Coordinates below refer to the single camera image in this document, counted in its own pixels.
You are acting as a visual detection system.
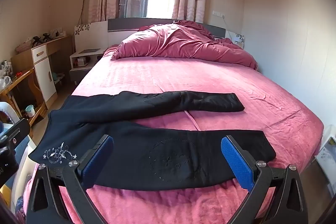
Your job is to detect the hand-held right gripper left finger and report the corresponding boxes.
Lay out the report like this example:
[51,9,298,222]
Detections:
[25,134,114,224]

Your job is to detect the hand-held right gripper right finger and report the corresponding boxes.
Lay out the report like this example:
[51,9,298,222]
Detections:
[221,134,309,224]

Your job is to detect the black pants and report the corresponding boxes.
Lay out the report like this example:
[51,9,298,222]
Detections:
[28,91,277,192]

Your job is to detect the wooden side table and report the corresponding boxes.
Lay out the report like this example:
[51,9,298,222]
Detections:
[0,68,48,136]

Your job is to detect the wooden desk with white cabinet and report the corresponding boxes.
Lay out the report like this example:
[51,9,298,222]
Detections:
[11,35,73,103]

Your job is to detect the bed with pink sheet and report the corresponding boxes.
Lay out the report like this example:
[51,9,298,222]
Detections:
[23,46,324,224]

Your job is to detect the white box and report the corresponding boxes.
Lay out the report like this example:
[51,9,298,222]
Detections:
[315,125,336,175]

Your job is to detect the pink basket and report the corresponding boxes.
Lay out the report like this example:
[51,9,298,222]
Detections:
[15,42,32,54]

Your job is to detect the white nightstand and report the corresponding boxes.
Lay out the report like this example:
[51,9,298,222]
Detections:
[69,48,108,85]

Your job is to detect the dark pink quilt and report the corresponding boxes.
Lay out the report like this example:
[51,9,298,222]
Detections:
[111,20,258,70]

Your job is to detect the grey and white headboard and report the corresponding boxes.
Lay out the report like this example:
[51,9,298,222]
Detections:
[75,18,246,49]

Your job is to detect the white power cable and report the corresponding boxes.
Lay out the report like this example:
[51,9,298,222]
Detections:
[223,16,240,43]

